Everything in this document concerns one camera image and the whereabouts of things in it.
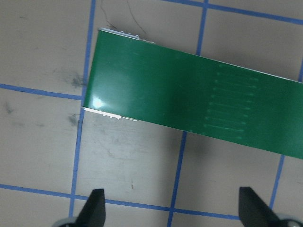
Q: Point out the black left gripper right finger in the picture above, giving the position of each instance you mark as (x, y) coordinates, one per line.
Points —
(254, 212)

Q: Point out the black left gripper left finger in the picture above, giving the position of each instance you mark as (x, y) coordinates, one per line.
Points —
(93, 214)

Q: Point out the green conveyor belt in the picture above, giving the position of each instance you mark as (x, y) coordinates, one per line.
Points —
(135, 79)

